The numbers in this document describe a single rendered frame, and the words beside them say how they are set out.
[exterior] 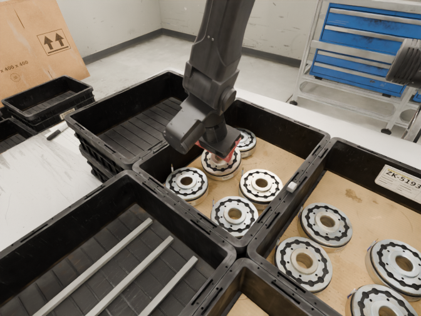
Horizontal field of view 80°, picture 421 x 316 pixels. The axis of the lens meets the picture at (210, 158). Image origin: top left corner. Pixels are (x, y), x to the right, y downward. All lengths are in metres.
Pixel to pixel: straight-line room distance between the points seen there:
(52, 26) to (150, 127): 2.55
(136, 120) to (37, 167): 0.39
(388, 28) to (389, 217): 1.79
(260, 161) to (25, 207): 0.70
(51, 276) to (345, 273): 0.56
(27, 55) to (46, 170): 2.25
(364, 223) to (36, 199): 0.90
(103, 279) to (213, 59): 0.44
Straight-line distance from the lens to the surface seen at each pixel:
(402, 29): 2.34
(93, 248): 0.60
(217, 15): 0.35
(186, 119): 0.43
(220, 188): 0.63
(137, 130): 0.84
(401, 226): 0.71
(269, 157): 0.73
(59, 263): 0.61
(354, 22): 2.35
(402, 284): 0.59
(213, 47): 0.37
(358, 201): 0.70
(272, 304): 0.47
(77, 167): 0.98
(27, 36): 3.19
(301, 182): 0.55
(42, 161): 1.07
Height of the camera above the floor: 1.32
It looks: 43 degrees down
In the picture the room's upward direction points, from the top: straight up
